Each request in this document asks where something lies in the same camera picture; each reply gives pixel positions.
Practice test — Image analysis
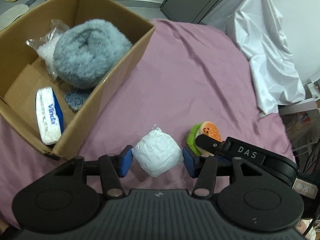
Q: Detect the blue patterned cloth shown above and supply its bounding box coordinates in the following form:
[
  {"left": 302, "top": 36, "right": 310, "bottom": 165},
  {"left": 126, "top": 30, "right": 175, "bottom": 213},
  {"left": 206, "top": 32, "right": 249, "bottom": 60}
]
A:
[{"left": 65, "top": 87, "right": 93, "bottom": 112}]

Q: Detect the pink bed sheet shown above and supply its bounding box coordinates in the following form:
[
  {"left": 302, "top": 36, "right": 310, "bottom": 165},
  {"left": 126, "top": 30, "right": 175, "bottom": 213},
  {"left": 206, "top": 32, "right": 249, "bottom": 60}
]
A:
[{"left": 1, "top": 20, "right": 295, "bottom": 227}]

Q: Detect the white soft ball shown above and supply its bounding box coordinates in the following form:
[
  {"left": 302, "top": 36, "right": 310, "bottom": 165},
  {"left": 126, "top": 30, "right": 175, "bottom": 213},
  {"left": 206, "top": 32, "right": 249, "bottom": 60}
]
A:
[{"left": 132, "top": 126, "right": 184, "bottom": 178}]

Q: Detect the white draped cloth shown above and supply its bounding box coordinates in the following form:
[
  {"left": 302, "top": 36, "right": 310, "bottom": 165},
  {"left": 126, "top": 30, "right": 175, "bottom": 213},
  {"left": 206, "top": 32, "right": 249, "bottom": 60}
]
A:
[{"left": 202, "top": 0, "right": 305, "bottom": 117}]

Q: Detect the grey fluffy plush slipper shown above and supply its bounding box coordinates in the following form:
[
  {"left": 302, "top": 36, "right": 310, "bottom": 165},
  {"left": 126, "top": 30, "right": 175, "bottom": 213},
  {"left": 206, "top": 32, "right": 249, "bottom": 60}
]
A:
[{"left": 54, "top": 19, "right": 132, "bottom": 89}]

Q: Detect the brown cardboard box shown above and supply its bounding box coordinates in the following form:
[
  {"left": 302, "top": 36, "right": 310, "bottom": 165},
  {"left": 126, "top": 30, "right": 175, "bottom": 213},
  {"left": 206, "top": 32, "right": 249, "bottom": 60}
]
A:
[{"left": 1, "top": 0, "right": 155, "bottom": 160}]

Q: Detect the clear bag white filling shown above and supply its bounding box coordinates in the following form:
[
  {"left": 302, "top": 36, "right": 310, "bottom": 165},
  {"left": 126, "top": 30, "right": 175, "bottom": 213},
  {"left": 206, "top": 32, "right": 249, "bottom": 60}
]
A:
[{"left": 25, "top": 20, "right": 69, "bottom": 80}]

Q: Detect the blue tissue pack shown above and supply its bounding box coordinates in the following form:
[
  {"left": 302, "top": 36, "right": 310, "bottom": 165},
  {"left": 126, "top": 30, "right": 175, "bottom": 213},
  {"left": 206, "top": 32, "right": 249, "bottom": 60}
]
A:
[{"left": 35, "top": 87, "right": 65, "bottom": 146}]

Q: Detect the crumpled beige blanket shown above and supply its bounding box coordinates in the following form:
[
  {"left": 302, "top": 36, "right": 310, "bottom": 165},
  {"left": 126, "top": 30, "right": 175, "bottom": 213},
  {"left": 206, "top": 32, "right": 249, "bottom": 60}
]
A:
[{"left": 299, "top": 219, "right": 317, "bottom": 240}]

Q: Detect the hamburger plush toy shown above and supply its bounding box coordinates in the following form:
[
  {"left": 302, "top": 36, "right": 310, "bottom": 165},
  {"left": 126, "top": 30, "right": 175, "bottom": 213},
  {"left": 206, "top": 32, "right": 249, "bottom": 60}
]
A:
[{"left": 187, "top": 121, "right": 222, "bottom": 157}]

